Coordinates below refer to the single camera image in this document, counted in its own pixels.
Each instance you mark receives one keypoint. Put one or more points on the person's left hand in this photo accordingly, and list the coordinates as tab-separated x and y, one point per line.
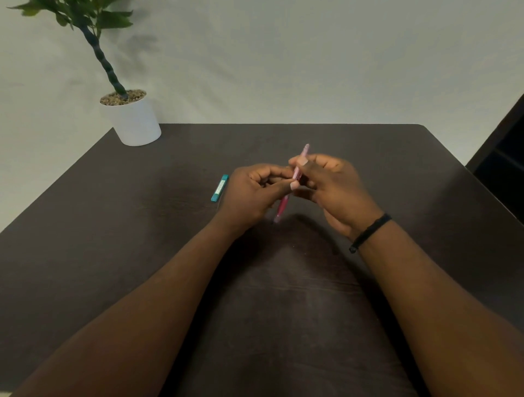
241	196

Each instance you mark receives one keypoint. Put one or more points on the person's right hand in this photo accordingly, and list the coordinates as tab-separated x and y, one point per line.
339	192

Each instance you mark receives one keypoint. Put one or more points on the person's right thumb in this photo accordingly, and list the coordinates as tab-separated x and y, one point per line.
321	161

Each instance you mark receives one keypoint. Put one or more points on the person's left thumb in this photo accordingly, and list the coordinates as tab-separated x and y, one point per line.
282	189

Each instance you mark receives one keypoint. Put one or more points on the pink mechanical pencil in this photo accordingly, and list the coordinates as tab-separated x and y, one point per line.
291	184

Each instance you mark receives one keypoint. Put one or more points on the person's right forearm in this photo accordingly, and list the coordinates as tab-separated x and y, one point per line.
442	311

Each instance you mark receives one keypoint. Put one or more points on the person's left forearm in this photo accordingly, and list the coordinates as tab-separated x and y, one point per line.
131	319

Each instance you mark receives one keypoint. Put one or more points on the teal pencil lead case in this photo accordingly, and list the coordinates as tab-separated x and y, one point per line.
220	188

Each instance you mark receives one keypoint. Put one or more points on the black wristband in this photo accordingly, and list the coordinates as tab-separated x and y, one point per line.
369	232

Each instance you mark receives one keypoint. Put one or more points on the white plant pot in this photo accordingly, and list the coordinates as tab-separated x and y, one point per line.
133	120

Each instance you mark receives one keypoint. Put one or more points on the dark cabinet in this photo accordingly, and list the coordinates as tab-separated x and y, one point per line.
501	163

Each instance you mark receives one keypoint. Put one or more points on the green potted plant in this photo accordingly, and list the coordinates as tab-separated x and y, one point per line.
88	37

